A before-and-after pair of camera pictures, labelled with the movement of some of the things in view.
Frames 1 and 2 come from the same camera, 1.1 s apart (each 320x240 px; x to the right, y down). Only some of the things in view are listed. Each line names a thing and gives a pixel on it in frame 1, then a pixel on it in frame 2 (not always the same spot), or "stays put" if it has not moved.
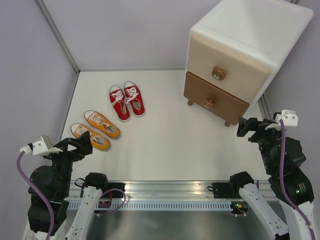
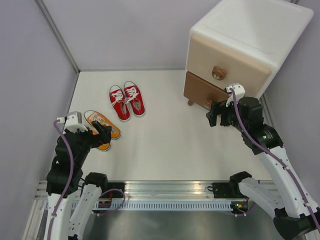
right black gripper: (253, 123) to (218, 108)
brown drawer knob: (208, 104) stays put
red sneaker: (117, 98) stays put
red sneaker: (133, 95) stays put
